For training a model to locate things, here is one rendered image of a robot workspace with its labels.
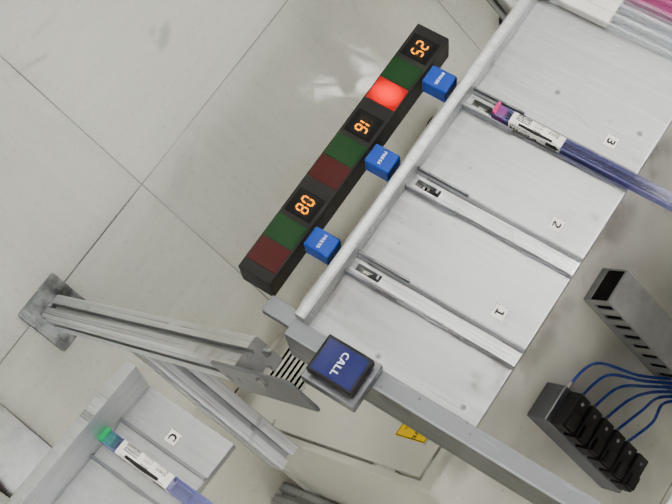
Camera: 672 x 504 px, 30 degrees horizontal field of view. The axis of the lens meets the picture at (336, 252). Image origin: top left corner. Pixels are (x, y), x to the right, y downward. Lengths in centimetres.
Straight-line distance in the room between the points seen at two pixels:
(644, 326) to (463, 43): 82
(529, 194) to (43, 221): 83
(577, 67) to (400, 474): 52
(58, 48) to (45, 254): 30
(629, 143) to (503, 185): 14
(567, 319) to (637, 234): 15
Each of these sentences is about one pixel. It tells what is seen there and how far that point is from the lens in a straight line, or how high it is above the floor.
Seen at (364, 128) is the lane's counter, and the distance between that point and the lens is 131.
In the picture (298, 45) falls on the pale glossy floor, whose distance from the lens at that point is 204.
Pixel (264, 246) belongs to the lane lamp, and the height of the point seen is 65.
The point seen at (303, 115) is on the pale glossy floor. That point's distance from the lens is 203.
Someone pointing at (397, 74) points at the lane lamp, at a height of 66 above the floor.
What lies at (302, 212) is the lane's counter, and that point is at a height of 66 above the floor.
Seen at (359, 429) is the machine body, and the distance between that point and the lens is 161.
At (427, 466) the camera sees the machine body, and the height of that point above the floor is 59.
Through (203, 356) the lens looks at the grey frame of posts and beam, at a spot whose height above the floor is 56.
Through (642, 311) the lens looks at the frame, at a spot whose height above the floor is 66.
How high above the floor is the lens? 176
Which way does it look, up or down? 59 degrees down
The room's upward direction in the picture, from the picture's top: 94 degrees clockwise
